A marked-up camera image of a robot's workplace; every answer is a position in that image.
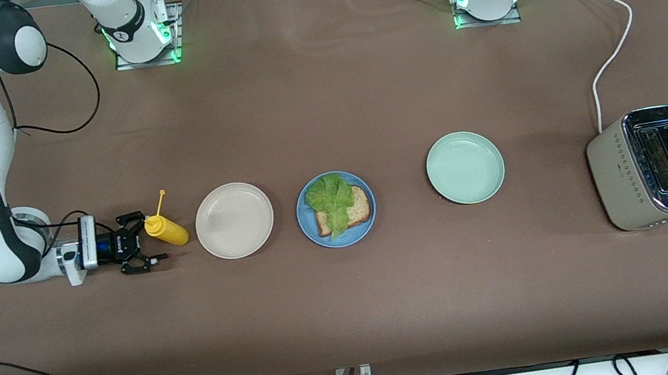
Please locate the green lettuce leaf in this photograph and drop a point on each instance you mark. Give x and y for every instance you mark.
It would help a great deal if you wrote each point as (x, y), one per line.
(329, 198)

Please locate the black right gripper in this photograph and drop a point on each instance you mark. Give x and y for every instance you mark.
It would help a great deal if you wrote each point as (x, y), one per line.
(118, 245)

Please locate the beige round plate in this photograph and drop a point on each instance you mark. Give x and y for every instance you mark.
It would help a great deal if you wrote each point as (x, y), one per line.
(234, 221)

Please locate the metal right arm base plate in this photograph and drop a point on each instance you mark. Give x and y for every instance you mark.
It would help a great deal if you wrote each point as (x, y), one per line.
(175, 33)

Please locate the beige chrome toaster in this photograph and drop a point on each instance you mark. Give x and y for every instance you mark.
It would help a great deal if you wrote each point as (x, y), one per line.
(617, 180)

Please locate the pale green round plate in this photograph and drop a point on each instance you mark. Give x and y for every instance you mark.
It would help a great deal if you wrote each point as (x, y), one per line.
(465, 168)

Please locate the yellow mustard squeeze bottle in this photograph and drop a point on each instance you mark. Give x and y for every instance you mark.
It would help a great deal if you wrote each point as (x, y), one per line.
(170, 231)

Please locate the blue round plate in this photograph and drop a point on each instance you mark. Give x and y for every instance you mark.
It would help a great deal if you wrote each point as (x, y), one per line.
(307, 227)

